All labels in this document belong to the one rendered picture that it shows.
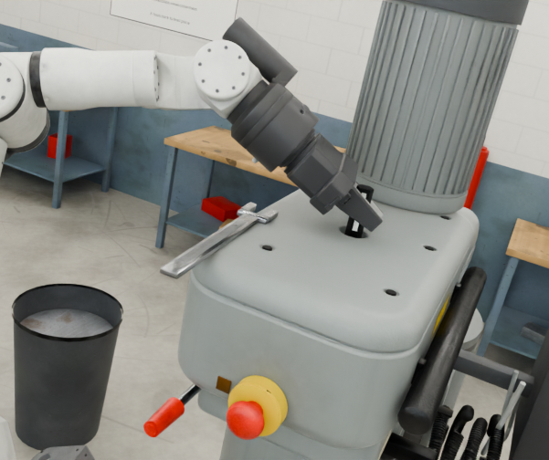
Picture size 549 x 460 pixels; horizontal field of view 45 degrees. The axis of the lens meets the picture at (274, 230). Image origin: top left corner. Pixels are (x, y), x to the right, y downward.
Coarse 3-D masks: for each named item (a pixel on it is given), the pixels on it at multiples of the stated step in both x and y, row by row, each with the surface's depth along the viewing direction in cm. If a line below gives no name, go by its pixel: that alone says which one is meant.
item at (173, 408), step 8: (192, 384) 79; (184, 392) 77; (192, 392) 78; (168, 400) 75; (176, 400) 75; (184, 400) 76; (160, 408) 73; (168, 408) 73; (176, 408) 74; (184, 408) 75; (152, 416) 72; (160, 416) 72; (168, 416) 72; (176, 416) 74; (144, 424) 71; (152, 424) 71; (160, 424) 71; (168, 424) 72; (152, 432) 71; (160, 432) 71
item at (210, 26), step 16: (112, 0) 571; (128, 0) 565; (144, 0) 559; (160, 0) 553; (176, 0) 547; (192, 0) 542; (208, 0) 536; (224, 0) 531; (128, 16) 569; (144, 16) 563; (160, 16) 557; (176, 16) 551; (192, 16) 546; (208, 16) 540; (224, 16) 534; (176, 32) 555; (192, 32) 549; (208, 32) 543; (224, 32) 538
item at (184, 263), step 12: (252, 204) 84; (240, 216) 79; (252, 216) 80; (264, 216) 81; (276, 216) 83; (228, 228) 75; (240, 228) 76; (204, 240) 71; (216, 240) 71; (228, 240) 73; (192, 252) 67; (204, 252) 68; (168, 264) 64; (180, 264) 64; (192, 264) 65; (168, 276) 63; (180, 276) 63
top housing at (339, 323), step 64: (256, 256) 71; (320, 256) 75; (384, 256) 78; (448, 256) 83; (192, 320) 72; (256, 320) 67; (320, 320) 64; (384, 320) 64; (320, 384) 66; (384, 384) 65
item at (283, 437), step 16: (208, 400) 85; (224, 400) 84; (224, 416) 84; (288, 432) 81; (288, 448) 82; (304, 448) 81; (320, 448) 80; (336, 448) 79; (368, 448) 77; (384, 448) 83
